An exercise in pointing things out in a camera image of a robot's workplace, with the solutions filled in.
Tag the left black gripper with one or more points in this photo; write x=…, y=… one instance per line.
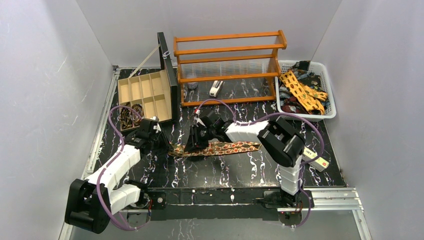
x=160, y=140

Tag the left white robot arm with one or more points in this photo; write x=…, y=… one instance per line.
x=92, y=202

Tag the black compartment tie box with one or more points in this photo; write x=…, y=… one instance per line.
x=152, y=94

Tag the orange wooden shelf rack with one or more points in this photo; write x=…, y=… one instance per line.
x=247, y=63

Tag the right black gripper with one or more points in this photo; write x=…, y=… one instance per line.
x=194, y=139

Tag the rolled dark patterned tie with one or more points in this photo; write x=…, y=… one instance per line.
x=125, y=117

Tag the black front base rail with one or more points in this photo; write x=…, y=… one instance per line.
x=266, y=203

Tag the yellow patterned tie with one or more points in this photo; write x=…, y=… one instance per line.
x=309, y=99

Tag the small white cardboard box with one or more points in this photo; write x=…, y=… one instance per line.
x=319, y=164

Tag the grey round object on shelf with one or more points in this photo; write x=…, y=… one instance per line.
x=192, y=85

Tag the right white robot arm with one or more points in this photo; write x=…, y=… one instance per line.
x=275, y=135

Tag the white stapler-like object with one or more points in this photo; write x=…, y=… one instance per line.
x=215, y=88

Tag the dark red tie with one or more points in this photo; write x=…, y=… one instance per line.
x=292, y=105

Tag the colourful floral patterned tie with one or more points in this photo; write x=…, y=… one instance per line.
x=216, y=149

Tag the rolled brown patterned tie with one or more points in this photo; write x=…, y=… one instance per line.
x=137, y=114

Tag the white plastic basket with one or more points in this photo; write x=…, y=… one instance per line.
x=319, y=69

